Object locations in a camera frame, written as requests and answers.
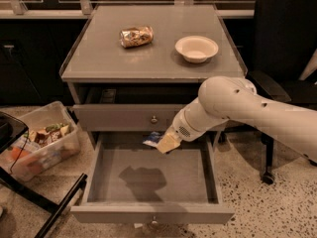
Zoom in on round metal top drawer knob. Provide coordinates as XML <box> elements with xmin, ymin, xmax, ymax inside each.
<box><xmin>151</xmin><ymin>116</ymin><xmax>159</xmax><ymax>124</ymax></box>

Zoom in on clear plastic storage bin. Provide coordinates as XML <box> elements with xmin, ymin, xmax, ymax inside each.
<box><xmin>0</xmin><ymin>101</ymin><xmax>80</xmax><ymax>181</ymax></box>

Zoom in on round metal middle drawer knob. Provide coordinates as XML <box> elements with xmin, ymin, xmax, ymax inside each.
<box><xmin>149</xmin><ymin>216</ymin><xmax>159</xmax><ymax>229</ymax></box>

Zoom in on grey drawer cabinet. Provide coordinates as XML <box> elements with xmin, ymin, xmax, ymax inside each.
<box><xmin>58</xmin><ymin>4</ymin><xmax>249</xmax><ymax>151</ymax></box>

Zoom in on black office chair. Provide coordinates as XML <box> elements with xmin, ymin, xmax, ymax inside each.
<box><xmin>217</xmin><ymin>0</ymin><xmax>317</xmax><ymax>185</ymax></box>

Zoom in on white paper bowl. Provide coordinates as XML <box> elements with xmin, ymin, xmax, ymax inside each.
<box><xmin>175</xmin><ymin>36</ymin><xmax>219</xmax><ymax>63</ymax></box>

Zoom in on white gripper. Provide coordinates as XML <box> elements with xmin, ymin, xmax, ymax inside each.
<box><xmin>157</xmin><ymin>111</ymin><xmax>198</xmax><ymax>154</ymax></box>

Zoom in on closed grey top drawer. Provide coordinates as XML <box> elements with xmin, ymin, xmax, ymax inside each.
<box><xmin>73</xmin><ymin>104</ymin><xmax>183</xmax><ymax>132</ymax></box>

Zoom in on dark object inside top shelf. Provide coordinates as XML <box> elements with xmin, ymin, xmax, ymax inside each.
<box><xmin>100</xmin><ymin>89</ymin><xmax>116</xmax><ymax>103</ymax></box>

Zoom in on blue rxbar blueberry wrapper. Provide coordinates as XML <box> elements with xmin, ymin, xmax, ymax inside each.
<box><xmin>143</xmin><ymin>132</ymin><xmax>162</xmax><ymax>147</ymax></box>

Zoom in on snack packages in bin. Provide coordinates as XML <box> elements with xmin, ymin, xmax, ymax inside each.
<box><xmin>9</xmin><ymin>123</ymin><xmax>70</xmax><ymax>161</ymax></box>

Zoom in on open grey middle drawer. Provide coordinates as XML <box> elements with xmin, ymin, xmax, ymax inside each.
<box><xmin>71</xmin><ymin>132</ymin><xmax>234</xmax><ymax>224</ymax></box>

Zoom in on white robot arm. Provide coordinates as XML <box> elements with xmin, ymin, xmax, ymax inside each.
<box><xmin>157</xmin><ymin>76</ymin><xmax>317</xmax><ymax>162</ymax></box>

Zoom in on crushed gold snack can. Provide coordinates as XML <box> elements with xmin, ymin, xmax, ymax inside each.
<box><xmin>120</xmin><ymin>26</ymin><xmax>154</xmax><ymax>49</ymax></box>

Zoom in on round metal drawer knob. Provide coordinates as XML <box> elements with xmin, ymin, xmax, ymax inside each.
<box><xmin>151</xmin><ymin>116</ymin><xmax>159</xmax><ymax>124</ymax></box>
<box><xmin>149</xmin><ymin>216</ymin><xmax>159</xmax><ymax>229</ymax></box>

